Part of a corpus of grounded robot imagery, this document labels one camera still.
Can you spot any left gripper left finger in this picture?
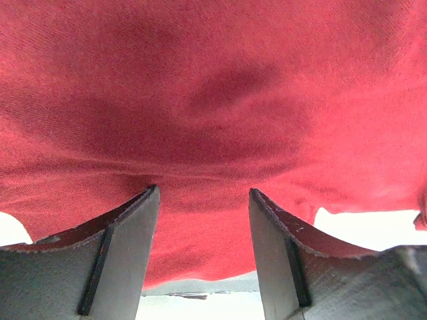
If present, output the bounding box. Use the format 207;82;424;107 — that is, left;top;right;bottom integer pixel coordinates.
1;186;160;319

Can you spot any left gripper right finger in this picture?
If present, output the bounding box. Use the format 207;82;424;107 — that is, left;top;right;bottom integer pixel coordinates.
249;189;426;319

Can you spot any dark red t-shirt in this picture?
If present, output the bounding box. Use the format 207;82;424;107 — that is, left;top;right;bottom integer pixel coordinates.
1;1;426;287

